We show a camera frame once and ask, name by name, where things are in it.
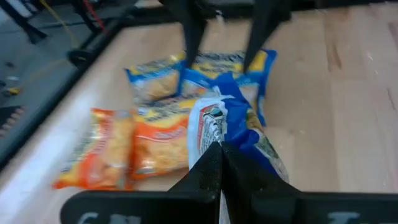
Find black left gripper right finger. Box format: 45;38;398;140
222;142;398;224

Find triangular hazard-striped black platform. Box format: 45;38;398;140
0;105;25;138

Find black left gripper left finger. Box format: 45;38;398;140
60;142;223;224

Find black metal desk leg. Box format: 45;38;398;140
0;0;47;44

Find blue Maruchan noodle packet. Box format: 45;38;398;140
124;58;187;105
187;73;290;224
182;49;278;127

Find yellow floor cable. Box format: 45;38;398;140
40;0;78;47

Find red floor stand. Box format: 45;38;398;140
82;0;106;32

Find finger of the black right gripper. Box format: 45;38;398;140
167;0;208;68
243;0;292;72

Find orange Maruchan noodle packet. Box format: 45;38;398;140
129;98;200;180
52;107;137;191

